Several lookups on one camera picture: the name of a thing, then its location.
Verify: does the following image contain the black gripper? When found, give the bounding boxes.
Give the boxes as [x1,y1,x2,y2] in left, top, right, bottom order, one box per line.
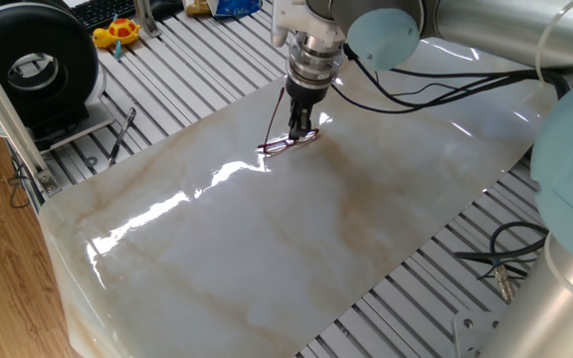
[284,76,330,141]

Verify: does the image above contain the red framed glasses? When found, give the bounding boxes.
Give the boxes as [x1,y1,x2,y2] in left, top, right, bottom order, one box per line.
[257,87,320,155]

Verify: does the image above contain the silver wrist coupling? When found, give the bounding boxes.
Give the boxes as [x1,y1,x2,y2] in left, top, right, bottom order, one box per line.
[286,32,346,90]

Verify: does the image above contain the glossy marble pattern mat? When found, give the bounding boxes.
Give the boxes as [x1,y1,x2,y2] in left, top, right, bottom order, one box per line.
[37,37,559,358]

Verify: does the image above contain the blue snack bag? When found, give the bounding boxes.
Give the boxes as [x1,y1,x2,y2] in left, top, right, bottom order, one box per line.
[206,0,264,19]

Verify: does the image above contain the yellow snack bag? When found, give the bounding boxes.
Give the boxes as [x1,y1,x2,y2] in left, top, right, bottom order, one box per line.
[185,0,213,16]

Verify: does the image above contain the black computer mouse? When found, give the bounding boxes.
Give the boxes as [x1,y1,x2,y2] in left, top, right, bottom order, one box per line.
[149,0,186,21]

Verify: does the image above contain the black pen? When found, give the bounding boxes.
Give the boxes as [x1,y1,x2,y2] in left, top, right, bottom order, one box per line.
[106,106,137,168]

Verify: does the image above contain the short aluminium upright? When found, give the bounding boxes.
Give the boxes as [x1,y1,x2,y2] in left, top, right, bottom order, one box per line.
[133,0,162,39]

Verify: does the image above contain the yellow turtle toy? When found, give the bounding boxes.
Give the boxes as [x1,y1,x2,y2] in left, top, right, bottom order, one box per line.
[92,14,142,61]

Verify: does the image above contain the black keyboard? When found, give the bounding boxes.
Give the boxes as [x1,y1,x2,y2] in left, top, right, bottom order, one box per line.
[70,0,138,31]

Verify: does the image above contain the black round fan device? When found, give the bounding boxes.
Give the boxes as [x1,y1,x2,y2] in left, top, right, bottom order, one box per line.
[0,1,116,153]

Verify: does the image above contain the white printed wrist mount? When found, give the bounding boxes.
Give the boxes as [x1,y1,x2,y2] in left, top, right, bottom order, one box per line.
[271,0,346,49]

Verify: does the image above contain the black looped cable with plug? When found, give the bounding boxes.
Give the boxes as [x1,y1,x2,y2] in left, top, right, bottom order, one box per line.
[453,221,550,304]

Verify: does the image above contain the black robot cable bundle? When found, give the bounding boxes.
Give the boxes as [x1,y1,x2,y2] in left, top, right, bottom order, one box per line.
[329,44,571,115]

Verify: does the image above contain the metal corner bracket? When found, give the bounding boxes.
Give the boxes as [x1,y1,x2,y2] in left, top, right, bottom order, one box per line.
[37,168,63,198]

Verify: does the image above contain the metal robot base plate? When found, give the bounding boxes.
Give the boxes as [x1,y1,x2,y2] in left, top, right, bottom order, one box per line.
[452,308,504,358]

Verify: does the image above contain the thin black floor cable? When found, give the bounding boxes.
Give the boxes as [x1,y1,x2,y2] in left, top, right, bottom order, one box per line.
[6,153,32,210]

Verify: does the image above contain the aluminium frame post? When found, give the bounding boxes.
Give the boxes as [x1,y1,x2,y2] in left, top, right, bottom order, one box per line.
[0,29,63,198]

